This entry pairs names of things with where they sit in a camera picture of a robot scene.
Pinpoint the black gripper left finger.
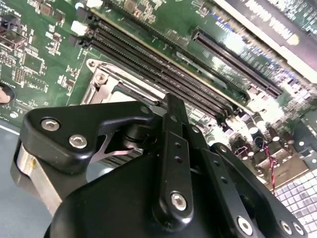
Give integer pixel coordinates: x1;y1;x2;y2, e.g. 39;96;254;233
11;92;196;226

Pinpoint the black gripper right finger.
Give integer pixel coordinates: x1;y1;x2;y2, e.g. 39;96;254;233
182;98;310;238

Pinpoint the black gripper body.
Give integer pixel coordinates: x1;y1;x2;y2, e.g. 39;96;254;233
44;119;238;238

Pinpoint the metal socket cover frame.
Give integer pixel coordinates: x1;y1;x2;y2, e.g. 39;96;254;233
83;81;161;106

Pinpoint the thin metal locking lever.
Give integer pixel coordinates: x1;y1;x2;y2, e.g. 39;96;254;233
100;63;168;98

